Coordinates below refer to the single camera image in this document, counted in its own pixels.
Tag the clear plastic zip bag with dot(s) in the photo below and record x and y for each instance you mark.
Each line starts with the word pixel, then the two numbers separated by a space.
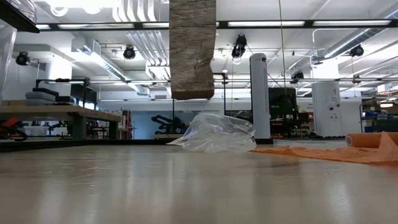
pixel 217 133

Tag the brown elastic bandage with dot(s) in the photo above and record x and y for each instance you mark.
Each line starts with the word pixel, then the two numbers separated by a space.
pixel 192 46

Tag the orange elastic bandage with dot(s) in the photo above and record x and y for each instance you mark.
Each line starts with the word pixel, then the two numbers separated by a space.
pixel 367 154

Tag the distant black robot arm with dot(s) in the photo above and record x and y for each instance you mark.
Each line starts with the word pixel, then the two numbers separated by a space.
pixel 168 123

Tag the white cylindrical tower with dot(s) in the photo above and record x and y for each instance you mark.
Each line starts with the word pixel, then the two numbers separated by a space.
pixel 259 93

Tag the black equipment cabinet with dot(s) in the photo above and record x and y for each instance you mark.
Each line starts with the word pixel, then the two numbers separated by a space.
pixel 281 105

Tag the wooden workbench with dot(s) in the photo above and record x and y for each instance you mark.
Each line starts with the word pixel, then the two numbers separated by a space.
pixel 62 112

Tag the stacked grey foam pads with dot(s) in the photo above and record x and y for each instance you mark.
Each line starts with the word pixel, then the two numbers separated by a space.
pixel 40 96

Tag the blue storage bins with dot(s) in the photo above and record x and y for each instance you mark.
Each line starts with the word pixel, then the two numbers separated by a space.
pixel 382 119

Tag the red and black tool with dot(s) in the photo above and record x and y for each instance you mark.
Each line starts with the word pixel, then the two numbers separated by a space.
pixel 9 123

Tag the black aluminium rig frame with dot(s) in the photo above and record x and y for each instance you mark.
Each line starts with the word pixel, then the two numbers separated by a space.
pixel 93 144

